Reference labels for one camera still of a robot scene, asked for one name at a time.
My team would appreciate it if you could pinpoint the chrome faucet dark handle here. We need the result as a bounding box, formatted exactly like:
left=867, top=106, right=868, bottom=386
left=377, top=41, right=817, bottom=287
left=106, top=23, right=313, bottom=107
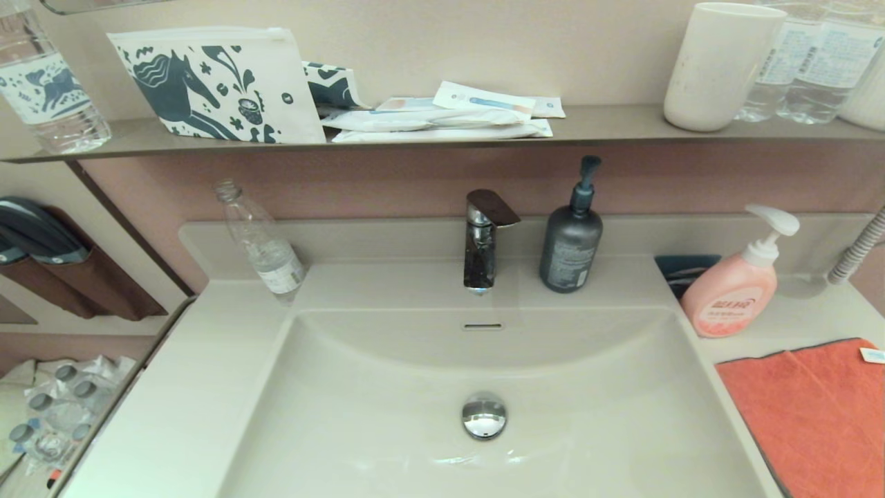
left=462, top=188, right=522, bottom=297

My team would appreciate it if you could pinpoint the orange microfibre cloth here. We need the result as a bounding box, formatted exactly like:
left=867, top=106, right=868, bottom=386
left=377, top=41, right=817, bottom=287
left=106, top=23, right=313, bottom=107
left=715, top=338, right=885, bottom=498

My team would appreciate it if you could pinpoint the white wash basin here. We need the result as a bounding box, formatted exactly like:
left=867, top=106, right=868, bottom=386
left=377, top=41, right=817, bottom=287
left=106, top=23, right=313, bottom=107
left=59, top=213, right=885, bottom=498

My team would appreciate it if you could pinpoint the dark grey pump bottle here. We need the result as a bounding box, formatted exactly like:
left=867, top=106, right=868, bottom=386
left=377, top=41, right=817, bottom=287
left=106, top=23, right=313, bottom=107
left=539, top=155, right=604, bottom=294

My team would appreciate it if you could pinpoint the white sachet peach print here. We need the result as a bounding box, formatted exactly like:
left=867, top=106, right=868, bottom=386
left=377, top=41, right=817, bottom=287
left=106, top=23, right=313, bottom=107
left=373, top=96, right=443, bottom=113

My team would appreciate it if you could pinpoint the white sachet blue stripe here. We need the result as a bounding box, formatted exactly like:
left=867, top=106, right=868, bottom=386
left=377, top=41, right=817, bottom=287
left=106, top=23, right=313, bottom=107
left=433, top=80, right=537, bottom=116

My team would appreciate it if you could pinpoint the chrome drain stopper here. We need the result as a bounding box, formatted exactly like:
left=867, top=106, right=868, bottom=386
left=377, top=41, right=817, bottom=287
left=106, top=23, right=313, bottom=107
left=461, top=391, right=509, bottom=441

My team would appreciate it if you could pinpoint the empty clear plastic bottle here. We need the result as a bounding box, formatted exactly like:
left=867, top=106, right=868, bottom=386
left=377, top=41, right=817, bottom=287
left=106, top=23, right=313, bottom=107
left=213, top=180, right=308, bottom=306

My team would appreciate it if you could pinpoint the small blue print pouch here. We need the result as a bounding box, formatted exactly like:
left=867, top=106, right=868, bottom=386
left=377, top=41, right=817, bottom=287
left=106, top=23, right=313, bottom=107
left=301, top=61, right=371, bottom=111

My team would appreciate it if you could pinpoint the dark blue soap dish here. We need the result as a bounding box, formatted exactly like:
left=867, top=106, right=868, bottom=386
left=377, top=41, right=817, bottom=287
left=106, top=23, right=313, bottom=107
left=654, top=254, right=723, bottom=301

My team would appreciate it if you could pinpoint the white pouch blue horse print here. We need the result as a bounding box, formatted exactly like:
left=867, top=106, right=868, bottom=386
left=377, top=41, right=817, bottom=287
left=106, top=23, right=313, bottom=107
left=106, top=26, right=327, bottom=145

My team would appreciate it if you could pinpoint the pink pump soap bottle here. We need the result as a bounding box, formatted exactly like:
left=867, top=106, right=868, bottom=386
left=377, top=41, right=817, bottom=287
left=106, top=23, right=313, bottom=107
left=680, top=203, right=801, bottom=339

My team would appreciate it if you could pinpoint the tall white cup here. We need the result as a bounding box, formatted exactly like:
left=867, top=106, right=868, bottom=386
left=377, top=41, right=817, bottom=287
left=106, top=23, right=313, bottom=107
left=663, top=2, right=788, bottom=133

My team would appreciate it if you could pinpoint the clear water bottle white label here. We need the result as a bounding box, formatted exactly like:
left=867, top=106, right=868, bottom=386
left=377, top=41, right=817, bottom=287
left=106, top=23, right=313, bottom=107
left=734, top=0, right=806, bottom=123
left=776, top=0, right=885, bottom=125

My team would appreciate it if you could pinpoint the clear water bottle grey cap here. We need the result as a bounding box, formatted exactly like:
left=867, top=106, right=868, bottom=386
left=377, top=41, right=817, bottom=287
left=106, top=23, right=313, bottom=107
left=69, top=379, right=122, bottom=423
left=26, top=391, right=77, bottom=443
left=69, top=422, right=99, bottom=452
left=7, top=423, right=56, bottom=471
left=52, top=363, right=97, bottom=398

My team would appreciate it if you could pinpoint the dark grey hair dryer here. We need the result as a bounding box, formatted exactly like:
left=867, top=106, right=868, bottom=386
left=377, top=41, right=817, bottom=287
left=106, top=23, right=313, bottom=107
left=0, top=196, right=91, bottom=266

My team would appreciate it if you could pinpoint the clear bottle blue deer label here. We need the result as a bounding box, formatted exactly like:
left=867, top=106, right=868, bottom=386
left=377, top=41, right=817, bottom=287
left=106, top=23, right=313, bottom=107
left=0, top=0, right=113, bottom=155

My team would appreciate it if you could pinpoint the white ribbed container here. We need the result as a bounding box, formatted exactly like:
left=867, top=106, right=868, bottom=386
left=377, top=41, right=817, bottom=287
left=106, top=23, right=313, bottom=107
left=839, top=48, right=885, bottom=132

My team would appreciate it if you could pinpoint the grey wall shelf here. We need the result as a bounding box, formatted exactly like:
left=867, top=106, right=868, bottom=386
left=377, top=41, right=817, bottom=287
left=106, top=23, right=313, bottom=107
left=0, top=104, right=885, bottom=164

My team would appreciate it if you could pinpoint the brown wall holder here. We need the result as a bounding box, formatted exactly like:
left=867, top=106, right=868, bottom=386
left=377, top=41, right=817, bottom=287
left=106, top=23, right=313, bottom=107
left=0, top=207, right=169, bottom=322

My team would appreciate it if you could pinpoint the beige towel rail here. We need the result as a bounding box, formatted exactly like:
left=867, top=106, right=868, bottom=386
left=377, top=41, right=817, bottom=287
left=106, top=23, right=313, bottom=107
left=47, top=296, right=198, bottom=498

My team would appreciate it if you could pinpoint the grey corrugated hose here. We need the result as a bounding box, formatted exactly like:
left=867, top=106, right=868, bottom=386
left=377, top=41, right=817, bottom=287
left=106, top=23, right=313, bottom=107
left=828, top=206, right=885, bottom=286

